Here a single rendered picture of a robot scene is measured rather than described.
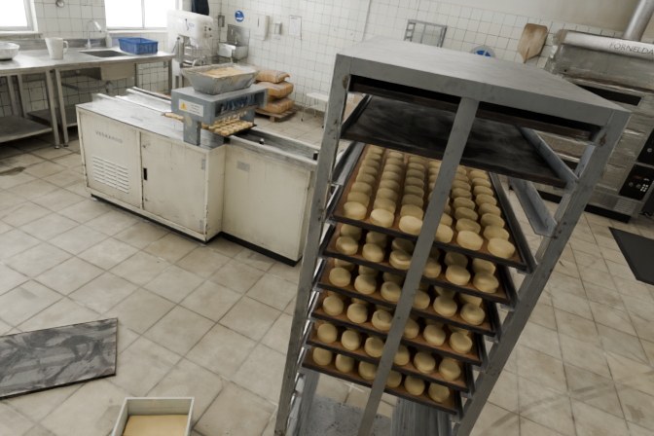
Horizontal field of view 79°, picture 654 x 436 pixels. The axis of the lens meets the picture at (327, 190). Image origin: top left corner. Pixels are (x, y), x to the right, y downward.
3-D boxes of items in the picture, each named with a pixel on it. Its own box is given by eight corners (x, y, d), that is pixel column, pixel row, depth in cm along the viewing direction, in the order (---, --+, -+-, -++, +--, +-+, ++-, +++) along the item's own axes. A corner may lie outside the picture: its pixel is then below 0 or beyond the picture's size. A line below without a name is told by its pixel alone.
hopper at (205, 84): (181, 89, 274) (181, 68, 268) (230, 80, 322) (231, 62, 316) (216, 98, 265) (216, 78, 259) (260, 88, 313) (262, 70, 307)
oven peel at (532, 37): (476, 164, 602) (526, 21, 538) (476, 164, 606) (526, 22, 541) (496, 170, 594) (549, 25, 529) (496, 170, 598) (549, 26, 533)
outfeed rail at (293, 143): (126, 95, 352) (126, 89, 349) (128, 95, 355) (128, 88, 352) (332, 160, 293) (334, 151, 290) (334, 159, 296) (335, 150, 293)
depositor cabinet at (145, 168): (86, 199, 347) (75, 105, 310) (149, 174, 408) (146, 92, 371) (205, 250, 309) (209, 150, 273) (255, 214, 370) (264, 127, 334)
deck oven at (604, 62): (502, 195, 513) (568, 29, 426) (502, 166, 616) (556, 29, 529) (639, 235, 469) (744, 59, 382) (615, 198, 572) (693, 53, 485)
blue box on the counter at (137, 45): (136, 54, 502) (136, 42, 496) (118, 49, 509) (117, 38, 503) (159, 52, 537) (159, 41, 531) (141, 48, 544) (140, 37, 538)
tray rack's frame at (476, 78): (299, 403, 203) (373, 34, 126) (398, 436, 196) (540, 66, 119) (249, 556, 146) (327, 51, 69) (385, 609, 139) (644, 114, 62)
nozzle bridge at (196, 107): (170, 137, 282) (170, 90, 268) (232, 118, 344) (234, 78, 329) (208, 150, 273) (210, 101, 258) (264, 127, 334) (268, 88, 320)
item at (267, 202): (219, 239, 325) (225, 135, 287) (243, 222, 355) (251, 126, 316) (295, 271, 305) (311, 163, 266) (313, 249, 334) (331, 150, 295)
